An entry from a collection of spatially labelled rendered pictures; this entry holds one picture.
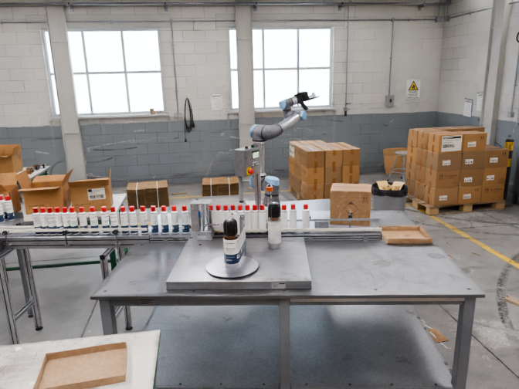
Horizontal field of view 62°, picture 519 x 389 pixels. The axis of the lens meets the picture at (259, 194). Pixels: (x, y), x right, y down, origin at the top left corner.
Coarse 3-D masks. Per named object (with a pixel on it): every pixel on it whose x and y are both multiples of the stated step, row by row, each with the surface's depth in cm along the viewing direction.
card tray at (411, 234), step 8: (384, 232) 319; (392, 232) 319; (400, 232) 318; (408, 232) 318; (416, 232) 317; (424, 232) 311; (392, 240) 298; (400, 240) 298; (408, 240) 297; (416, 240) 297; (424, 240) 297
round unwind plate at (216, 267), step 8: (208, 264) 258; (216, 264) 258; (224, 264) 258; (240, 264) 257; (248, 264) 257; (256, 264) 256; (216, 272) 247; (224, 272) 246; (232, 272) 246; (240, 272) 246; (248, 272) 246
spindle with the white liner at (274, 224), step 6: (270, 204) 276; (276, 204) 276; (270, 210) 276; (276, 210) 276; (270, 216) 278; (276, 216) 277; (270, 222) 278; (276, 222) 277; (270, 228) 279; (276, 228) 278; (270, 234) 280; (276, 234) 279; (270, 240) 281; (276, 240) 280; (270, 246) 283; (276, 246) 282
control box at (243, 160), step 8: (240, 152) 300; (248, 152) 300; (240, 160) 301; (248, 160) 301; (256, 160) 309; (240, 168) 303; (248, 168) 302; (256, 168) 310; (240, 176) 304; (248, 176) 305
